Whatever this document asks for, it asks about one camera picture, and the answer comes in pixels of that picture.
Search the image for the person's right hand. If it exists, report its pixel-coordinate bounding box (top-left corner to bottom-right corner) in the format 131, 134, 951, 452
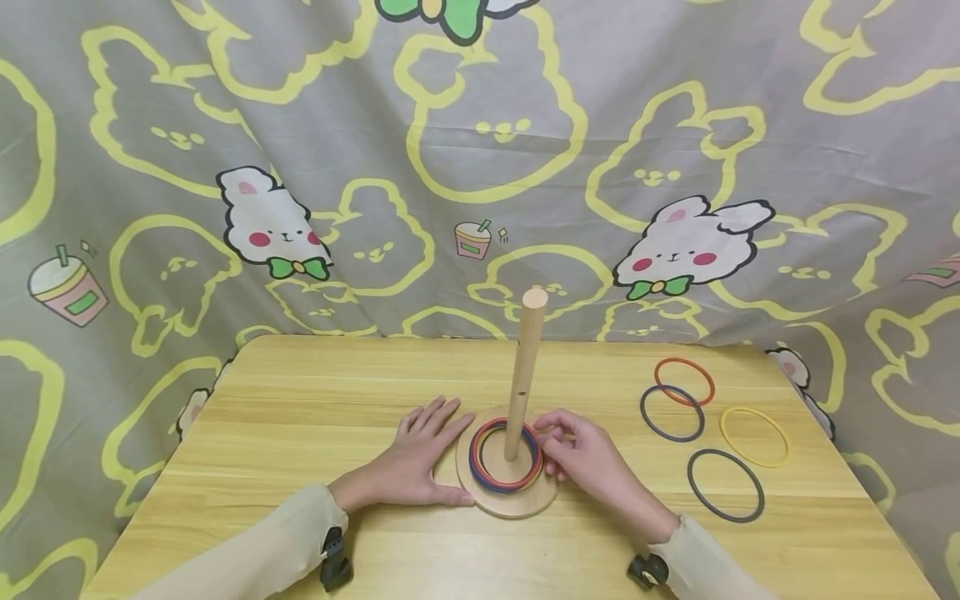
533, 408, 680, 543

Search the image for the person's left hand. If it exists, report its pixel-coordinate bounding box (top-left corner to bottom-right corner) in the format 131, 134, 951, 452
330, 396, 478, 513

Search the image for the red plastic ring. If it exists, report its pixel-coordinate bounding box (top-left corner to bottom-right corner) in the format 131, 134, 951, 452
470, 417, 544, 493

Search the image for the wooden ring toss peg stand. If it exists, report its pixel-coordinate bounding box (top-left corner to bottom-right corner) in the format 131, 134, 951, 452
455, 287, 560, 520

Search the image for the person's right forearm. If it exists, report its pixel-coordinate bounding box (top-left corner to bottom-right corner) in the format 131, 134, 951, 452
648, 514, 778, 600

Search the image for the person's left forearm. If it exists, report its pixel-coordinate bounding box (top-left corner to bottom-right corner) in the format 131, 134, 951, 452
131, 483, 350, 600

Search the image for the black wrist band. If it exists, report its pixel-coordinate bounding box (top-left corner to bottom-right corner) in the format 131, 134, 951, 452
627, 552, 671, 591
318, 527, 355, 593

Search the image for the blue plastic ring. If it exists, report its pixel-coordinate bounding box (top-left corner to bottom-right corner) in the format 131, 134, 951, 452
468, 422, 543, 491

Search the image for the dark grey plastic ring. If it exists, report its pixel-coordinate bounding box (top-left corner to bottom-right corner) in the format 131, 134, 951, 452
639, 384, 706, 443

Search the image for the black plastic ring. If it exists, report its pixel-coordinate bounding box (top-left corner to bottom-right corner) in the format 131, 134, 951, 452
687, 448, 766, 524

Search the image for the orange plastic ring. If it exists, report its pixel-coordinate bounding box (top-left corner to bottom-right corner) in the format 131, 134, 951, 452
653, 357, 716, 408

